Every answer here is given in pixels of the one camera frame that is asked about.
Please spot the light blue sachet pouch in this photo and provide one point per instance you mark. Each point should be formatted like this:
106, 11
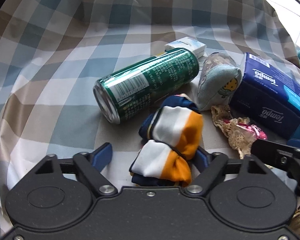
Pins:
220, 77

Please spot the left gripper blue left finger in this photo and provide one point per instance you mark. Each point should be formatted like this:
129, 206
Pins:
89, 166

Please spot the navy white orange scarf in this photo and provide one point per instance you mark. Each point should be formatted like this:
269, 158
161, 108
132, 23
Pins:
172, 136

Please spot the woven fabric-lined basket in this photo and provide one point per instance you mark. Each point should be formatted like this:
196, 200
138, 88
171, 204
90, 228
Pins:
295, 223

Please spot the small white carton box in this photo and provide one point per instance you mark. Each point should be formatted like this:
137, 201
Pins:
194, 46

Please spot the blue tempo tissue box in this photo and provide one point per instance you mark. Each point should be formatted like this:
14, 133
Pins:
269, 97

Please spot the green beverage can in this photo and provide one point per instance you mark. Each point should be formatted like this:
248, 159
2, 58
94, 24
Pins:
123, 94

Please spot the beige lace pink ornament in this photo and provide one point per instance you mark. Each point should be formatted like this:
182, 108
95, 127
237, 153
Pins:
240, 132

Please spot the checkered plaid cloth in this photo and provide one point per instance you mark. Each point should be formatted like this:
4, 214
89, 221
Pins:
53, 51

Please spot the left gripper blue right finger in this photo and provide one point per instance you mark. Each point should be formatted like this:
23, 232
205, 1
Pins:
211, 167

